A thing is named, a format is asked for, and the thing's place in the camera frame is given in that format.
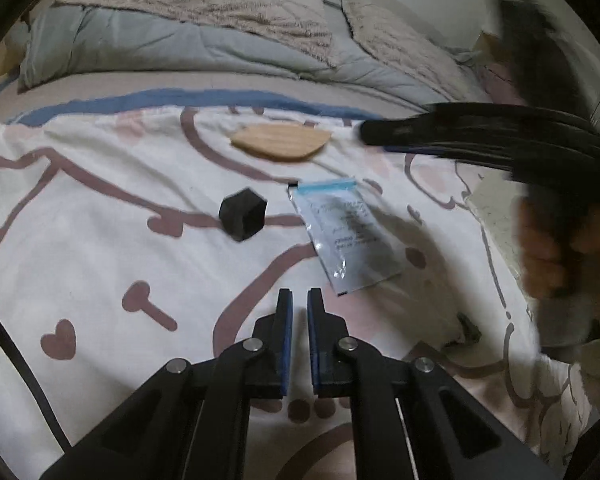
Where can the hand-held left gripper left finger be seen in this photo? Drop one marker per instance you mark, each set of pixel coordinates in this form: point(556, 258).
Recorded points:
point(288, 350)

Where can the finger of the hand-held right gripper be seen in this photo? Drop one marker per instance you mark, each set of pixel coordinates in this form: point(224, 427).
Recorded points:
point(430, 127)
point(480, 156)

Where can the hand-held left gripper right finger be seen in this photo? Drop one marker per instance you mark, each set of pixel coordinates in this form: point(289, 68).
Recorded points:
point(314, 355)

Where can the white shoe box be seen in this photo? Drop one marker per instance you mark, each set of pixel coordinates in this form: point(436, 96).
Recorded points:
point(495, 225)

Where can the clear zip packet blue strip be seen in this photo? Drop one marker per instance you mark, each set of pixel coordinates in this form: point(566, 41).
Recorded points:
point(350, 240)

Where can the person's right hand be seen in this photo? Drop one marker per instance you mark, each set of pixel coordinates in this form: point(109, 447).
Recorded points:
point(545, 250)

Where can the small black cube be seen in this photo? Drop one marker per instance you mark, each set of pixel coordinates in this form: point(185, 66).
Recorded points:
point(242, 215)

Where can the flat wooden piece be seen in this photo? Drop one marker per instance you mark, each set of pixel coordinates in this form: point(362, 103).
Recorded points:
point(280, 142)

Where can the cartoon printed blanket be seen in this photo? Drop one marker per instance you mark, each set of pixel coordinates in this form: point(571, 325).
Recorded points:
point(105, 210)

